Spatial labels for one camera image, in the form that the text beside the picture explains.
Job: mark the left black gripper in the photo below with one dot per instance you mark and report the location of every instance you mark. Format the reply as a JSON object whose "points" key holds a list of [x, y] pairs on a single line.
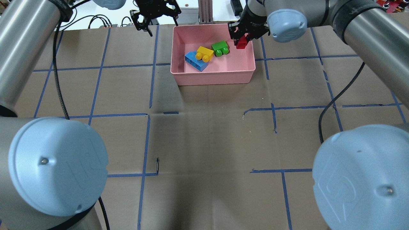
{"points": [[155, 7]]}

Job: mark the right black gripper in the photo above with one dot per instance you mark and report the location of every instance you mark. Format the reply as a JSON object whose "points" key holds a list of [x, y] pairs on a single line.
{"points": [[252, 21]]}

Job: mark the red toy block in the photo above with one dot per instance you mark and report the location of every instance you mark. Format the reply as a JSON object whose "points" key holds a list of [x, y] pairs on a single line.
{"points": [[241, 43]]}

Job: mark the green toy block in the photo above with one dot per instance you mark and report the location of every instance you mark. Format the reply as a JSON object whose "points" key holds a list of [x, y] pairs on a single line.
{"points": [[220, 48]]}

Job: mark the yellow toy block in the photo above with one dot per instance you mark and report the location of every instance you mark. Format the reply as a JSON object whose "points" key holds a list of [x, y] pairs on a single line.
{"points": [[204, 54]]}

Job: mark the blue toy block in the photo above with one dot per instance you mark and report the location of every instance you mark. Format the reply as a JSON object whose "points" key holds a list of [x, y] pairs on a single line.
{"points": [[191, 59]]}

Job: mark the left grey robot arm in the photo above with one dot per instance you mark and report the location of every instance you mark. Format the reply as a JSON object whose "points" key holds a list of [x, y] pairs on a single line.
{"points": [[53, 170]]}

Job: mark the pink plastic box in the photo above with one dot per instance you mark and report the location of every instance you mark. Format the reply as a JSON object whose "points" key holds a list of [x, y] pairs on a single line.
{"points": [[236, 67]]}

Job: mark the aluminium frame post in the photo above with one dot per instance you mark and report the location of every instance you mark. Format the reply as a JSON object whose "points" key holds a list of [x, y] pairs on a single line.
{"points": [[205, 8]]}

